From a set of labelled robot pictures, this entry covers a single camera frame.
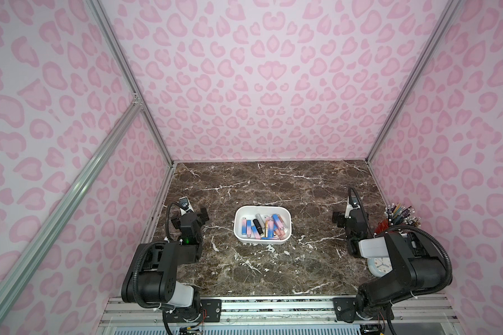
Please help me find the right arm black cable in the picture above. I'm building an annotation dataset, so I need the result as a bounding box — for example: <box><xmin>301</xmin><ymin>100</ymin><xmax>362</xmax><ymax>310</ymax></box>
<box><xmin>347</xmin><ymin>186</ymin><xmax>454</xmax><ymax>294</ymax></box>

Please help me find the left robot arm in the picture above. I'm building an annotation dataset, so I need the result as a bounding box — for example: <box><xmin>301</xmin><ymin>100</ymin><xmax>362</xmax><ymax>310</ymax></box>
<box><xmin>121</xmin><ymin>208</ymin><xmax>210</xmax><ymax>322</ymax></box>

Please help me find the silver lipstick tube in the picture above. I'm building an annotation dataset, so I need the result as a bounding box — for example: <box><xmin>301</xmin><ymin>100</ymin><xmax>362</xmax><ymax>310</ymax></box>
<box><xmin>256</xmin><ymin>214</ymin><xmax>265</xmax><ymax>226</ymax></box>

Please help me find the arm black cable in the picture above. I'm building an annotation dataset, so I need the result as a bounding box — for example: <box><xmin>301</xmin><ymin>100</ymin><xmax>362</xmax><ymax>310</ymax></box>
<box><xmin>165</xmin><ymin>202</ymin><xmax>183</xmax><ymax>241</ymax></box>
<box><xmin>347</xmin><ymin>186</ymin><xmax>454</xmax><ymax>294</ymax></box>

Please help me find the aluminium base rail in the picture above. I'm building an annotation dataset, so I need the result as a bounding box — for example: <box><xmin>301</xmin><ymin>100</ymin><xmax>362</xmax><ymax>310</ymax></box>
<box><xmin>96</xmin><ymin>294</ymin><xmax>464</xmax><ymax>334</ymax></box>

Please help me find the white round alarm clock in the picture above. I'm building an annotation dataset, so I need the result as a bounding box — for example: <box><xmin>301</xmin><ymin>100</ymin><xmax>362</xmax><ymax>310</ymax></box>
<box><xmin>367</xmin><ymin>257</ymin><xmax>393</xmax><ymax>278</ymax></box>

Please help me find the right aluminium corner post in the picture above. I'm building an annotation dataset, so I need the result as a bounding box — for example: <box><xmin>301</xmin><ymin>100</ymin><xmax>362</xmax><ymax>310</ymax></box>
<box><xmin>366</xmin><ymin>0</ymin><xmax>465</xmax><ymax>165</ymax></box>

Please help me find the aluminium corner frame post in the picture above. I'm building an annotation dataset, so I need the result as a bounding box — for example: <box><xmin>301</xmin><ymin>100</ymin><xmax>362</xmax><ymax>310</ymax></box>
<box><xmin>85</xmin><ymin>0</ymin><xmax>174</xmax><ymax>166</ymax></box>

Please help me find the black lipstick tube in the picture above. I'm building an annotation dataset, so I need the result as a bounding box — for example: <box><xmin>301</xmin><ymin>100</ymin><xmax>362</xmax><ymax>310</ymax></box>
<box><xmin>253</xmin><ymin>219</ymin><xmax>264</xmax><ymax>235</ymax></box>

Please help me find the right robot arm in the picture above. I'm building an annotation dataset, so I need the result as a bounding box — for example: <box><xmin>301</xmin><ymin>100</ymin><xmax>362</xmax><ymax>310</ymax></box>
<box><xmin>332</xmin><ymin>202</ymin><xmax>453</xmax><ymax>325</ymax></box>

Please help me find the diagonal aluminium frame bar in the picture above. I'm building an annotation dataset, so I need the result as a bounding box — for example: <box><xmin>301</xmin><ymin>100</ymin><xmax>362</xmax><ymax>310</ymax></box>
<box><xmin>0</xmin><ymin>100</ymin><xmax>142</xmax><ymax>325</ymax></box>

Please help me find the white plastic storage box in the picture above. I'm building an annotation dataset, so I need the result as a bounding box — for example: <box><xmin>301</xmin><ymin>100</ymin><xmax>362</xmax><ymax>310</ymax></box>
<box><xmin>233</xmin><ymin>205</ymin><xmax>292</xmax><ymax>244</ymax></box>

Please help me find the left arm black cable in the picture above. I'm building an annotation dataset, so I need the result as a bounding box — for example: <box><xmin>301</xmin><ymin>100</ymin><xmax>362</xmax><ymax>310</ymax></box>
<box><xmin>165</xmin><ymin>202</ymin><xmax>183</xmax><ymax>241</ymax></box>

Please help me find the bundle of coloured pencils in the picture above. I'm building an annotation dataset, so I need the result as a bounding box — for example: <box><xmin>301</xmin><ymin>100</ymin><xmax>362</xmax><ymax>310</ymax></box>
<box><xmin>385</xmin><ymin>203</ymin><xmax>421</xmax><ymax>228</ymax></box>

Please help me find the red pencil cup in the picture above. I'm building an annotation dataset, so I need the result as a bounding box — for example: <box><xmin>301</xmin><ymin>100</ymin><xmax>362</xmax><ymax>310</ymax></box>
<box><xmin>374</xmin><ymin>219</ymin><xmax>390</xmax><ymax>235</ymax></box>

